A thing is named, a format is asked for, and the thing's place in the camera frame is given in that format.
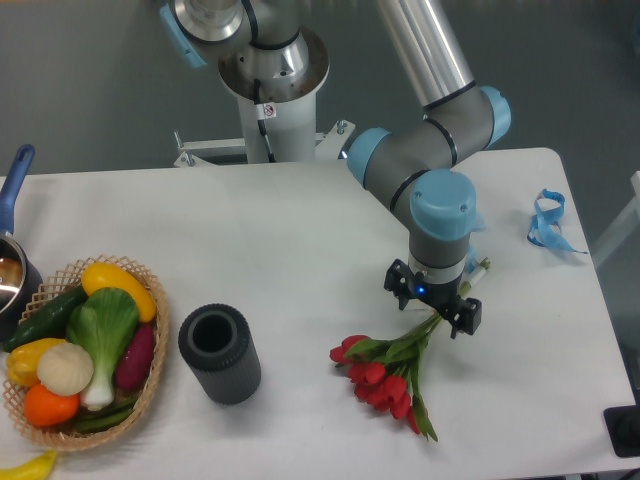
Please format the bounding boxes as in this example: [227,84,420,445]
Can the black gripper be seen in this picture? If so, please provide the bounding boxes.
[383,259,482,339]

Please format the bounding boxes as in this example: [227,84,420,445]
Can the red tulip bouquet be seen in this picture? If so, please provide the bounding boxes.
[329,312,444,441]

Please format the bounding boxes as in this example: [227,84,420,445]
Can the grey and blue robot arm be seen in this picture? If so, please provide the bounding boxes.
[160,1,511,335]

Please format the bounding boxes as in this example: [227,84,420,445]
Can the blue ribbon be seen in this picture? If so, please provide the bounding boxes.
[526,189,587,254]

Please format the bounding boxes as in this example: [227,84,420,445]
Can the dark grey ribbed vase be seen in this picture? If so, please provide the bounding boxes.
[178,303,262,405]

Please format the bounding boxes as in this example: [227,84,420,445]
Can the black device at table edge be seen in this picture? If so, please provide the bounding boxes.
[603,405,639,458]

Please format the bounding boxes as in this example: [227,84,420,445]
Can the purple sweet potato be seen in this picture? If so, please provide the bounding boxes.
[115,323,155,391]

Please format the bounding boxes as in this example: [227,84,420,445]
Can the green bok choy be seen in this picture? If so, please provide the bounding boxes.
[66,287,139,412]

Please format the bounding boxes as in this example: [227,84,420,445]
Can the green beans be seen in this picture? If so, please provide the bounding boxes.
[73,397,138,435]

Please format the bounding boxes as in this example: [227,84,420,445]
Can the white garlic bulb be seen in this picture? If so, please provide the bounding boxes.
[37,343,94,396]

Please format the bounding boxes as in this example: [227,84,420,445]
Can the green cucumber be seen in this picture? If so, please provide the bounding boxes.
[3,286,87,353]

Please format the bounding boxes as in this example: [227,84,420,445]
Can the woven wicker basket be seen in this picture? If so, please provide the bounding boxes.
[3,254,170,452]

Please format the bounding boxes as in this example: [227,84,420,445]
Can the orange fruit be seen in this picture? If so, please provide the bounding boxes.
[23,383,80,427]

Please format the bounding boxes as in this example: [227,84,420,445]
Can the yellow bell pepper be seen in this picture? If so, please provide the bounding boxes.
[6,338,65,388]

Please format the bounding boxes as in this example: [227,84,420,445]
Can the yellow banana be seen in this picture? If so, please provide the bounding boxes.
[1,450,58,480]

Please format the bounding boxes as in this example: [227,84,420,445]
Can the white frame at right edge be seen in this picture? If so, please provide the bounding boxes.
[591,171,639,269]

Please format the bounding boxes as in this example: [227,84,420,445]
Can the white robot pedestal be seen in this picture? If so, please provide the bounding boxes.
[174,27,356,167]

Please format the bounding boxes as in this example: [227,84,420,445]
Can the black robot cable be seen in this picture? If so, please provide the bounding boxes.
[252,78,277,164]

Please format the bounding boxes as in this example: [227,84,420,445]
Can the blue handled saucepan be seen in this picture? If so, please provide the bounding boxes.
[1,144,42,341]

